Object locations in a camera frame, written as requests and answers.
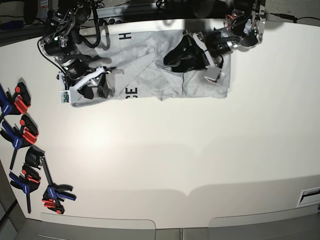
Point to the blue box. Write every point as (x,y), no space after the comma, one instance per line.
(12,25)

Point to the grey T-shirt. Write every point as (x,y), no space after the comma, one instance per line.
(141,73)

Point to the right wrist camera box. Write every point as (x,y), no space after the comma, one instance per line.
(68,96)

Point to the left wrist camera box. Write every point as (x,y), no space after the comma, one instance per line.
(214,75)

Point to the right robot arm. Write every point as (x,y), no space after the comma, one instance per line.
(60,41)

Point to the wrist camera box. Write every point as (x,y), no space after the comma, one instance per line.
(214,75)
(68,96)

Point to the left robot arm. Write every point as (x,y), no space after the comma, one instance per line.
(243,27)

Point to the blue red bar clamp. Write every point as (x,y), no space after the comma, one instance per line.
(28,181)
(54,193)
(23,137)
(16,103)

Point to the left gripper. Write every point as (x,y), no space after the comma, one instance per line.
(191,54)

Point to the white power strip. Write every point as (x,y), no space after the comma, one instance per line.
(109,21)

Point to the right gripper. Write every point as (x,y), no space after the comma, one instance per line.
(76,70)

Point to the white label holder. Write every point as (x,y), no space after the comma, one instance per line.
(309,197)

